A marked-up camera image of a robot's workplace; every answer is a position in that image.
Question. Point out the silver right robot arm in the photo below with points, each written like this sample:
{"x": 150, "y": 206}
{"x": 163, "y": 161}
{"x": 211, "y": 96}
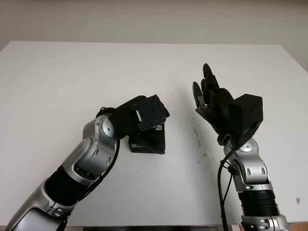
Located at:
{"x": 255, "y": 183}

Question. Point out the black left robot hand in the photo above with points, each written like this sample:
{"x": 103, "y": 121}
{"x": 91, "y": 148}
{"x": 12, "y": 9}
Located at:
{"x": 142, "y": 115}

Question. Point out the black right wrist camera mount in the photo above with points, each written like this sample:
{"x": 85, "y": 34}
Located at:
{"x": 247, "y": 115}

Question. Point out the black RealSense box lid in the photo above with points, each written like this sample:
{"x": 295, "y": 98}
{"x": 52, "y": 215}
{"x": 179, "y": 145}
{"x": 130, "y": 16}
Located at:
{"x": 154, "y": 142}

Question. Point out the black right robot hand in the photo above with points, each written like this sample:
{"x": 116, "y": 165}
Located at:
{"x": 214, "y": 106}

